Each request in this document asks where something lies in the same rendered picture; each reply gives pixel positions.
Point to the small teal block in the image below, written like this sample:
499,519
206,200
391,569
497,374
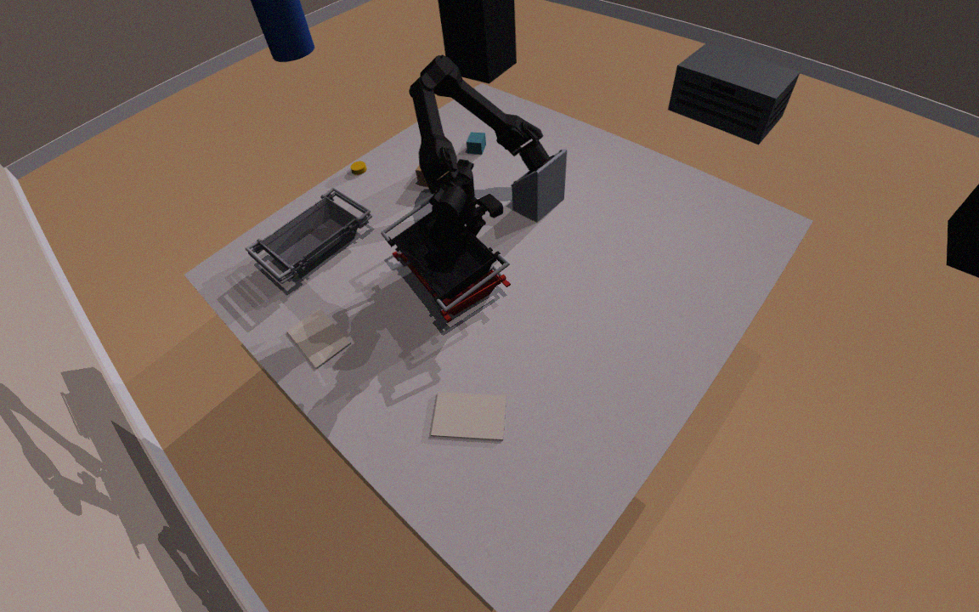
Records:
476,143

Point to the red plastic tray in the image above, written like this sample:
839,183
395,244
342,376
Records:
482,292

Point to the beige flat rectangular plate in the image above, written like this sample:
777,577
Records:
470,416
318,338

